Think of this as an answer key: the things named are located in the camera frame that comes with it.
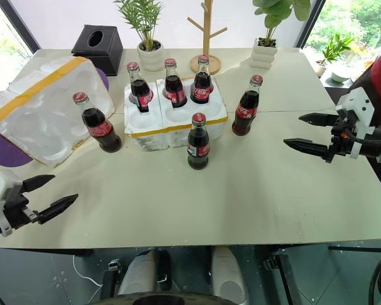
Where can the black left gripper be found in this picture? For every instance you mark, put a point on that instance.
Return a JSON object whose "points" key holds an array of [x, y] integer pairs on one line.
{"points": [[17, 206]]}

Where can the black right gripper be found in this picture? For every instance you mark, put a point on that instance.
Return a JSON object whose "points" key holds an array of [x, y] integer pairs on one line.
{"points": [[341, 139]]}

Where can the glass cola bottle red cap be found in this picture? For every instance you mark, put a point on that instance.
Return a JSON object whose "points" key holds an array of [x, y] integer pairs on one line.
{"points": [[175, 89], [201, 89], [139, 92], [198, 149], [98, 127], [246, 111]]}

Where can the white foam lid yellow tape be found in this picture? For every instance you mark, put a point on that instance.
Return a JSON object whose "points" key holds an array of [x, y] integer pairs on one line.
{"points": [[41, 105]]}

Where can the white foam bottle tray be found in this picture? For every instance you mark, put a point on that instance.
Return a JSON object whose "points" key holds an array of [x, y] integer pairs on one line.
{"points": [[177, 127]]}

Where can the black tissue box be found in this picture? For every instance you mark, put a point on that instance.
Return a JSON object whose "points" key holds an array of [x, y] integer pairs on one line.
{"points": [[96, 51]]}

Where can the purple round mat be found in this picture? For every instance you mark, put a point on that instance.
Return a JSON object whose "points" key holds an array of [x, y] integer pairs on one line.
{"points": [[6, 155], [103, 79]]}

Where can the white bowl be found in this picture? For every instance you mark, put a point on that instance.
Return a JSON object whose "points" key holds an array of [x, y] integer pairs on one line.
{"points": [[340, 77]]}

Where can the small potted plant outdoors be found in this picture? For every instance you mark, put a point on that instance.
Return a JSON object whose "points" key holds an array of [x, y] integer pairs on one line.
{"points": [[333, 51]]}

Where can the broadleaf plant in ribbed pot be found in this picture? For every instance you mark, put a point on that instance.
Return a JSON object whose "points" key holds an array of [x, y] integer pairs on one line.
{"points": [[263, 54]]}

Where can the black table leg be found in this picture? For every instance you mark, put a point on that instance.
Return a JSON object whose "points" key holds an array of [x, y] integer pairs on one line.
{"points": [[111, 279], [284, 276]]}

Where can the grey rounded leg cover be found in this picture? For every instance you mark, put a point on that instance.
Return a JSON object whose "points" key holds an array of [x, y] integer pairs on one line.
{"points": [[228, 273], [138, 273]]}

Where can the wooden mug tree stand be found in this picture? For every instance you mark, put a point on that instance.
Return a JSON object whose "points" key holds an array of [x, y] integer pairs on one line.
{"points": [[206, 47]]}

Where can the palm plant in white pot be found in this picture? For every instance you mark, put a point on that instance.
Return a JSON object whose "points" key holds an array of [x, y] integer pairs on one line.
{"points": [[150, 55]]}

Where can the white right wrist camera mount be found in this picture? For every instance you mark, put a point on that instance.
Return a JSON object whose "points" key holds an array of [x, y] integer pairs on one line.
{"points": [[357, 101]]}

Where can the black window frame bar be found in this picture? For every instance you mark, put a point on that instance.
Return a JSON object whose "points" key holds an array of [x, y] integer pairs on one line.
{"points": [[311, 22], [22, 22]]}

